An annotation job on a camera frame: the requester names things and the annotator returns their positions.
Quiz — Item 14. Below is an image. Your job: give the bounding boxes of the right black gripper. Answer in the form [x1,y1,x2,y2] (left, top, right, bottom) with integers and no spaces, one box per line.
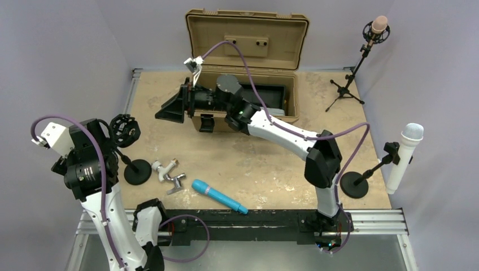
[155,78,230,124]

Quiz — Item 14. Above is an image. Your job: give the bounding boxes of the blue microphone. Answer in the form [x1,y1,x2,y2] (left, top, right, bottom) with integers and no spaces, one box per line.
[191,179,249,215]

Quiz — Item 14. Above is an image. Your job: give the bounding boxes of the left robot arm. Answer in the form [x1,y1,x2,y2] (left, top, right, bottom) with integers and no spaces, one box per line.
[41,115,168,270]

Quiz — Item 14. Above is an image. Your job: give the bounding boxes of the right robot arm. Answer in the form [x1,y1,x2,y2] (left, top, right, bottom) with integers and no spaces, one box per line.
[155,75,342,230]

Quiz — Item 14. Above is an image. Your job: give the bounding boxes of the left black mic stand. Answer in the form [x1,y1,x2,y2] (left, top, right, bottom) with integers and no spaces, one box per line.
[108,114,152,186]

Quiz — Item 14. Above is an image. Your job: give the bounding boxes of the right black mic stand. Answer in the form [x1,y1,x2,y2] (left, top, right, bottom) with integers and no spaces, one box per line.
[339,142,401,199]

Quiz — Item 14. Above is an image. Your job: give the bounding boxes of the pink microphone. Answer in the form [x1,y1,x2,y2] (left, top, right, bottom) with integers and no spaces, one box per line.
[364,15,389,46]

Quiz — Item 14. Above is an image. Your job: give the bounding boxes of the white microphone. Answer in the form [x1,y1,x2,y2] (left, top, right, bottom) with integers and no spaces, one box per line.
[386,123,424,195]

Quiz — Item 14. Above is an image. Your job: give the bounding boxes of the white chrome faucet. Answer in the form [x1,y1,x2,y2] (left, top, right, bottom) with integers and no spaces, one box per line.
[151,159,186,195]

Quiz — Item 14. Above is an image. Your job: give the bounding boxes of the grey plastic bit case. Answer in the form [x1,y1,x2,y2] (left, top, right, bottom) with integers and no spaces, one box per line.
[267,108,285,116]

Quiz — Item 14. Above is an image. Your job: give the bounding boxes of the black toolbox tray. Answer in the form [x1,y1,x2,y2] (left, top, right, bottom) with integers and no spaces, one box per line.
[240,82,286,110]

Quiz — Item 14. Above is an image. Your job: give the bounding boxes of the tan plastic toolbox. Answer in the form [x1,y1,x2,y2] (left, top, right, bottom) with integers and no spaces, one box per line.
[185,9,310,124]

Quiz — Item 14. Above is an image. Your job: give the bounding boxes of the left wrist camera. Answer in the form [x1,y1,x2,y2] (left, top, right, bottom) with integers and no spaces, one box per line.
[31,122,75,158]

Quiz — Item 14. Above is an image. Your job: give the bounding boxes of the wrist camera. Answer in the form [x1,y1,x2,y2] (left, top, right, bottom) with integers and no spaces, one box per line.
[184,56,204,87]
[31,122,75,158]

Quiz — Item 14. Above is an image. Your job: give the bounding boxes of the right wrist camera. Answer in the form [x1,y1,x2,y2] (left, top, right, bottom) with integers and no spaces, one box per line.
[184,56,204,87]

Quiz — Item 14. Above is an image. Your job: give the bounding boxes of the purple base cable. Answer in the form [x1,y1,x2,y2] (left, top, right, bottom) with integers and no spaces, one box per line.
[159,215,211,263]

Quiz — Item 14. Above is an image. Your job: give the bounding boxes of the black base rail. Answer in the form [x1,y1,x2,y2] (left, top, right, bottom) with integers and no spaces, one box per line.
[158,209,354,249]

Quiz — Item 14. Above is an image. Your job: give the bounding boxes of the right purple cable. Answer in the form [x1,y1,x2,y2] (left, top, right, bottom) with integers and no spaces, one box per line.
[201,40,371,255]

